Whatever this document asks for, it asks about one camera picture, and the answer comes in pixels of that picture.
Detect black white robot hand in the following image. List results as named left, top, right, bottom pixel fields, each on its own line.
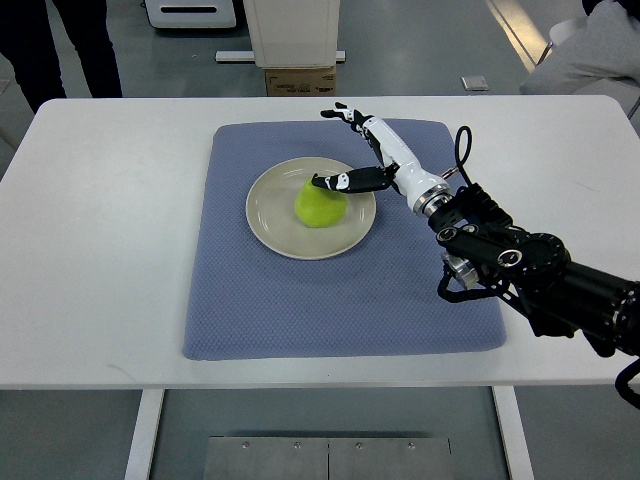
left=311, top=102, right=453, bottom=217

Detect green pear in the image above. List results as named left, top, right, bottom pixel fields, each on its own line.
left=294, top=180, right=348, bottom=228

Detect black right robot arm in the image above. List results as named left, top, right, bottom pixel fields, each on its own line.
left=429, top=179, right=639, bottom=358

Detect grey floor socket plate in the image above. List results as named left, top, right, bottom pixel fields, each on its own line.
left=460, top=75, right=490, bottom=92

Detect cream ceramic plate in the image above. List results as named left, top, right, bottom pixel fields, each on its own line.
left=246, top=157, right=376, bottom=260

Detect cardboard box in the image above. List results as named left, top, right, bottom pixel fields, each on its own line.
left=264, top=66, right=337, bottom=97

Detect white round chair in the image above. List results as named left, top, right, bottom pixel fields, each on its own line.
left=537, top=16, right=587, bottom=64

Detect white cabinet stand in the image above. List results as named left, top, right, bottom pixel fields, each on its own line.
left=215, top=0, right=346, bottom=69

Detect blue textured cloth mat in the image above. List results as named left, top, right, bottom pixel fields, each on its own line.
left=183, top=120, right=506, bottom=360

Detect right white table leg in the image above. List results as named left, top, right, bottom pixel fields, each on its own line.
left=491, top=386, right=535, bottom=480

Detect white table leg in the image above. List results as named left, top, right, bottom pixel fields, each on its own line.
left=124, top=389, right=165, bottom=480
left=491, top=386, right=535, bottom=480

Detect white floor appliance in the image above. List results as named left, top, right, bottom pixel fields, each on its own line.
left=144, top=0, right=237, bottom=29

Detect left white table leg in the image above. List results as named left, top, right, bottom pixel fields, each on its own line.
left=124, top=389, right=165, bottom=480

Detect standing person dark trousers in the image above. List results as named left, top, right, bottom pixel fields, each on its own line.
left=0, top=0, right=124, bottom=115

